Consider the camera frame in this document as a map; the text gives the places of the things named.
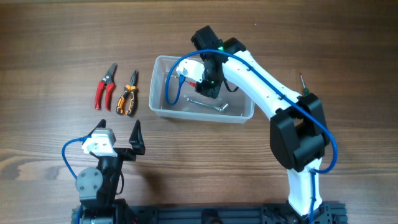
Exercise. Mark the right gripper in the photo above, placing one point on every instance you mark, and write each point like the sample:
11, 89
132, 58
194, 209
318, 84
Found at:
212, 90

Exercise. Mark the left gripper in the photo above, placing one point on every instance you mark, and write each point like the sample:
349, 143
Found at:
136, 140

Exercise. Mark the silver socket wrench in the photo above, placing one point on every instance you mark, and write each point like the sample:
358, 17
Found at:
220, 109

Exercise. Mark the orange black needle-nose pliers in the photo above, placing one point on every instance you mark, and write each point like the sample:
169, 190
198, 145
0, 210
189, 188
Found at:
128, 100

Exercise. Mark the red handled cutting pliers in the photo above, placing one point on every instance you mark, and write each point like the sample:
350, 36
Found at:
106, 85

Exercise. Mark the green handled screwdriver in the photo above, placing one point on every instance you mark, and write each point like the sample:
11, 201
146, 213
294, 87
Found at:
305, 89

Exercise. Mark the red black screwdriver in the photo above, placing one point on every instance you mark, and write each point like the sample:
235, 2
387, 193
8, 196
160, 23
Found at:
193, 84

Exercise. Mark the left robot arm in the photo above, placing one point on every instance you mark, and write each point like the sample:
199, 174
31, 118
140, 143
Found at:
98, 186

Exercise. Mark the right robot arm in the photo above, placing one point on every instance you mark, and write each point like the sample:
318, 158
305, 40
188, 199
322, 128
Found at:
297, 123

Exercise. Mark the clear plastic container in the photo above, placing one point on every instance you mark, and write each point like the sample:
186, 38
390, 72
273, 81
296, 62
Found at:
241, 107

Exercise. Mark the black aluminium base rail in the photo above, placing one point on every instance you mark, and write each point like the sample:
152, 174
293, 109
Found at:
264, 214

